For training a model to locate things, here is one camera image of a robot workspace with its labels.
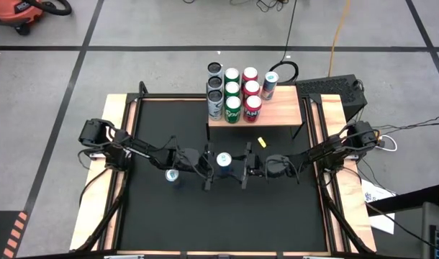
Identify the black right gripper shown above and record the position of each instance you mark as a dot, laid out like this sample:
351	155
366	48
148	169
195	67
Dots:
277	166

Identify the black mat orange stripes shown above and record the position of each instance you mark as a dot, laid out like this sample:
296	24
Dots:
0	234

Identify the green Sprite can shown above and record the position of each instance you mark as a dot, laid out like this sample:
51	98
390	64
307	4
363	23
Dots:
232	88
232	74
232	113

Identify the black desk edge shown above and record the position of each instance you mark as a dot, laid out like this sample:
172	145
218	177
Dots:
406	202

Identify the white printed paper sheet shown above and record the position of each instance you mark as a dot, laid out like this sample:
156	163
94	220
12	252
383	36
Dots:
383	222
376	194

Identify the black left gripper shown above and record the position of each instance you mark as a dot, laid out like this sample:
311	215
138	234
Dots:
192	160

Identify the blue silver Red Bull can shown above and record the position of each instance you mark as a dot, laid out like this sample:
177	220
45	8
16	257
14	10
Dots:
224	159
172	175
268	88

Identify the black computer case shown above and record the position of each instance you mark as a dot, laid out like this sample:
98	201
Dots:
334	88

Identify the orange shop vacuum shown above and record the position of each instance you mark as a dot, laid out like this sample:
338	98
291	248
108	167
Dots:
18	12

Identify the wooden shelf black metal legs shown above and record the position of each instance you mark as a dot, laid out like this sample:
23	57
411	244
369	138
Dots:
280	111

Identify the red Fanta strawberry can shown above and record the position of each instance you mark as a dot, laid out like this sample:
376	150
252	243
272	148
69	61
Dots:
252	112
250	73
252	87

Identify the silver metal bracket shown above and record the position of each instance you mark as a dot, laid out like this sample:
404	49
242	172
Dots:
318	257
124	257

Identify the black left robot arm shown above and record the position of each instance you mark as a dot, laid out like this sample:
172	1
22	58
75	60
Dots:
144	149

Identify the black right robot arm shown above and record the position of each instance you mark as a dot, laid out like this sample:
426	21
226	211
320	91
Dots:
327	151

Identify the black table mat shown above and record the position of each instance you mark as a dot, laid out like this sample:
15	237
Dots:
205	223

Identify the grey cabinet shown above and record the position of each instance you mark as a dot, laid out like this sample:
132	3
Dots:
433	216

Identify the small yellow tag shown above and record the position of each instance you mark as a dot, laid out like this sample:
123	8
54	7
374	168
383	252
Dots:
262	142

